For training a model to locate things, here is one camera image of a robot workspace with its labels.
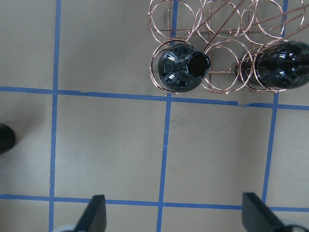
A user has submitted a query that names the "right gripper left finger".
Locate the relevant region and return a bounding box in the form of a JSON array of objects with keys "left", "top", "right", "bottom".
[{"left": 74, "top": 195, "right": 107, "bottom": 232}]

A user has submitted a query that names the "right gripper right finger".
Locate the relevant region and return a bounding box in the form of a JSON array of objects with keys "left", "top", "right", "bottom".
[{"left": 241, "top": 192, "right": 285, "bottom": 232}]

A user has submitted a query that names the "black wine bottle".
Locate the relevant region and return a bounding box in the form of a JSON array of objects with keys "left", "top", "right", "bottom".
[
  {"left": 235, "top": 41, "right": 309, "bottom": 90},
  {"left": 157, "top": 43, "right": 211, "bottom": 93},
  {"left": 0, "top": 123, "right": 16, "bottom": 155}
]

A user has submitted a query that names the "copper wire bottle basket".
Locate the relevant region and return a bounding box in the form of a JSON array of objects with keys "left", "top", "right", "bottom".
[{"left": 148, "top": 0, "right": 309, "bottom": 94}]

